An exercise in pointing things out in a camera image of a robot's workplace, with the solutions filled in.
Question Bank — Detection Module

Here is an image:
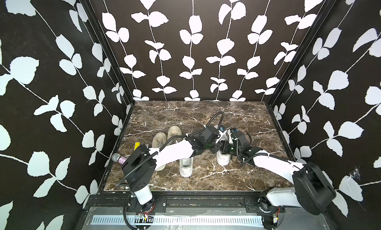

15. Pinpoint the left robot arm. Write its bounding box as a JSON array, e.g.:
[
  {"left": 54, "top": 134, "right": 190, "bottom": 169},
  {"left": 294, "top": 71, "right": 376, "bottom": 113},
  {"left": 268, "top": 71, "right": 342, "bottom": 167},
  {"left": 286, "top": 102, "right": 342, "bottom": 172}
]
[{"left": 112, "top": 112, "right": 225, "bottom": 206}]

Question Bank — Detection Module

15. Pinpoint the yellow small box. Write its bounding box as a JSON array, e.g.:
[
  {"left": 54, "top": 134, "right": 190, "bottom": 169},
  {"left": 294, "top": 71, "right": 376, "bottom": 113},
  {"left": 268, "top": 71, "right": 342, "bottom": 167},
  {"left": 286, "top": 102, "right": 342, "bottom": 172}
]
[{"left": 134, "top": 142, "right": 140, "bottom": 150}]

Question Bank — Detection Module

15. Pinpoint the beige sneaker left one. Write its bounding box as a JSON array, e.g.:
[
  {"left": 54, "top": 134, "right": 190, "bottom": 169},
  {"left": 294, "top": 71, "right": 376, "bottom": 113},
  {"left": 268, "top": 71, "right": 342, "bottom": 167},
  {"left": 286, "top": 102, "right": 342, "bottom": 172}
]
[{"left": 152, "top": 132, "right": 168, "bottom": 171}]

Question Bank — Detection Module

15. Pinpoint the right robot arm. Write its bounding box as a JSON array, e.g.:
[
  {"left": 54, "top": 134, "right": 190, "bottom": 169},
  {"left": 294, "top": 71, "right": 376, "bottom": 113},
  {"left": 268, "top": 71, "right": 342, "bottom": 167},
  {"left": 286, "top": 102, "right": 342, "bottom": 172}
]
[{"left": 219, "top": 128, "right": 337, "bottom": 215}]

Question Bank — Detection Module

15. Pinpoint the white sneaker one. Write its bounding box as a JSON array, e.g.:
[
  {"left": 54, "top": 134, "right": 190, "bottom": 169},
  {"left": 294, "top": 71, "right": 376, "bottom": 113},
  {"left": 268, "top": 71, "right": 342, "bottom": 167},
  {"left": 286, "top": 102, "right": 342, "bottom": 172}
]
[
  {"left": 179, "top": 157, "right": 193, "bottom": 178},
  {"left": 215, "top": 127, "right": 234, "bottom": 166}
]

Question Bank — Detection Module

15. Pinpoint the beige sneaker right one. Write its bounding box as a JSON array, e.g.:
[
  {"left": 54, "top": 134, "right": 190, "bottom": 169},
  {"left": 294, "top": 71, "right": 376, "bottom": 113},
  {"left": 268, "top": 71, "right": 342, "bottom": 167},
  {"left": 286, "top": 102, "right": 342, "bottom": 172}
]
[{"left": 167, "top": 125, "right": 183, "bottom": 145}]

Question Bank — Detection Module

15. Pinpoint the beige sneaker one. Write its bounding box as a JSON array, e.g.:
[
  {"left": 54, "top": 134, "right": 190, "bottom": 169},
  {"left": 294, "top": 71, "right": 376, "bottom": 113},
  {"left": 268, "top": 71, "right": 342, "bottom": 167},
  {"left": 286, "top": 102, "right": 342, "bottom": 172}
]
[
  {"left": 167, "top": 125, "right": 183, "bottom": 145},
  {"left": 152, "top": 132, "right": 168, "bottom": 171}
]

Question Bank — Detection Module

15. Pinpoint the white slotted cable duct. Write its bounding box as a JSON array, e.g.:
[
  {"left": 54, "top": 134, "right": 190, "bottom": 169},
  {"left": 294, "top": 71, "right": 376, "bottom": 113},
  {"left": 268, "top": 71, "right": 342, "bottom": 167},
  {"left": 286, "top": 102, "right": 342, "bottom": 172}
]
[{"left": 90, "top": 215, "right": 264, "bottom": 228}]

